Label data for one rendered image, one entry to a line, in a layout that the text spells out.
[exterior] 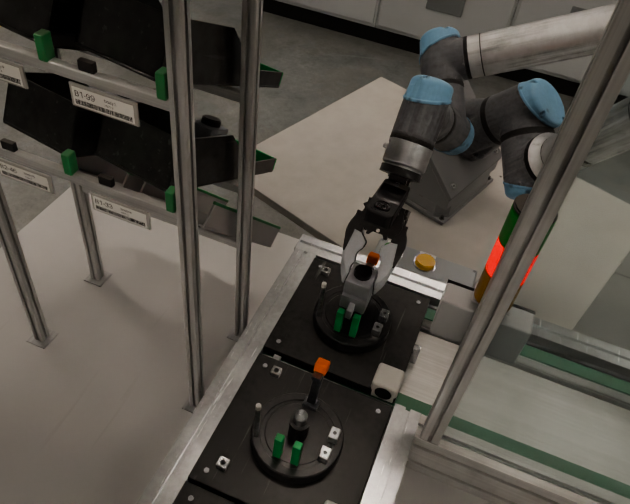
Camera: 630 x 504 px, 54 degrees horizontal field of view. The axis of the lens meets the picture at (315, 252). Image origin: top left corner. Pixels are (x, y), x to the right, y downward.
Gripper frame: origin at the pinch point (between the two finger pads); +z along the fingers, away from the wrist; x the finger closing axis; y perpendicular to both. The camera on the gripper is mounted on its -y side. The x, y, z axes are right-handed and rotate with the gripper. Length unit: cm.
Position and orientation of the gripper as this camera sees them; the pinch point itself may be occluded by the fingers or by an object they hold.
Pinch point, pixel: (360, 281)
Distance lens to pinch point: 103.7
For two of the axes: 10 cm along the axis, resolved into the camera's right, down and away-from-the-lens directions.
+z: -3.3, 9.4, 1.0
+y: 2.1, -0.3, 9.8
